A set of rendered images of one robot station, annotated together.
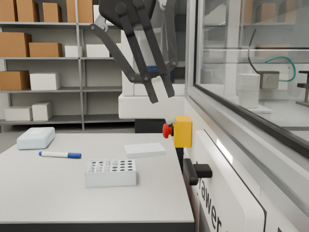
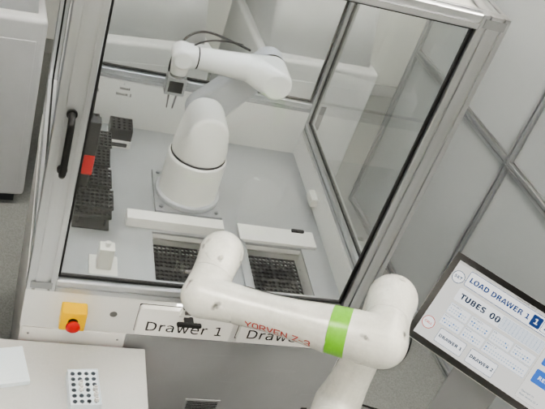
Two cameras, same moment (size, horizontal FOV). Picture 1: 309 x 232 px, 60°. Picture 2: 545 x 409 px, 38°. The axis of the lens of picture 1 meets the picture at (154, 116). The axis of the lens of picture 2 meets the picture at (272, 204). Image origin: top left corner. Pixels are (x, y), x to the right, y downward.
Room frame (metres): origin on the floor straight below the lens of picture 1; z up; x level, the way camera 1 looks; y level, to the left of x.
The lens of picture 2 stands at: (0.89, 1.57, 2.57)
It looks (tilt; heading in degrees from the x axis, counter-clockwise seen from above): 34 degrees down; 248
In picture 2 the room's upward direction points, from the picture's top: 21 degrees clockwise
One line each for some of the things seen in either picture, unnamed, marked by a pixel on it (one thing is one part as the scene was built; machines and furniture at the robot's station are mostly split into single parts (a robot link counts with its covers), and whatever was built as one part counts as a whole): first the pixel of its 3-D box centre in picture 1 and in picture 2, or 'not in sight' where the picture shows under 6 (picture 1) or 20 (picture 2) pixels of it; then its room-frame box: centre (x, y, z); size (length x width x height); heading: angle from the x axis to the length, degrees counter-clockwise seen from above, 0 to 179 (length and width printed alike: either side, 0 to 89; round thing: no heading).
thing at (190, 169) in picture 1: (197, 171); (188, 322); (0.36, -0.06, 0.91); 0.07 x 0.04 x 0.01; 1
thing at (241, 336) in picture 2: not in sight; (284, 331); (0.05, -0.09, 0.87); 0.29 x 0.02 x 0.11; 1
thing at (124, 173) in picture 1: (111, 171); (83, 390); (0.64, 0.11, 0.78); 0.12 x 0.08 x 0.04; 96
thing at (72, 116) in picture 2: not in sight; (66, 147); (0.79, -0.07, 1.45); 0.05 x 0.03 x 0.19; 91
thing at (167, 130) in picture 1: (168, 130); (72, 325); (0.69, -0.04, 0.88); 0.04 x 0.03 x 0.04; 1
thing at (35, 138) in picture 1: (37, 137); not in sight; (0.94, 0.43, 0.78); 0.15 x 0.10 x 0.04; 8
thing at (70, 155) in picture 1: (60, 154); not in sight; (0.80, 0.30, 0.77); 0.14 x 0.02 x 0.02; 81
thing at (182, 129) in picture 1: (180, 130); (73, 317); (0.69, -0.07, 0.88); 0.07 x 0.05 x 0.07; 1
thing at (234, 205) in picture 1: (215, 191); (185, 323); (0.36, -0.09, 0.87); 0.29 x 0.02 x 0.11; 1
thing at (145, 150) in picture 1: (144, 149); (10, 366); (0.84, 0.03, 0.77); 0.13 x 0.09 x 0.02; 104
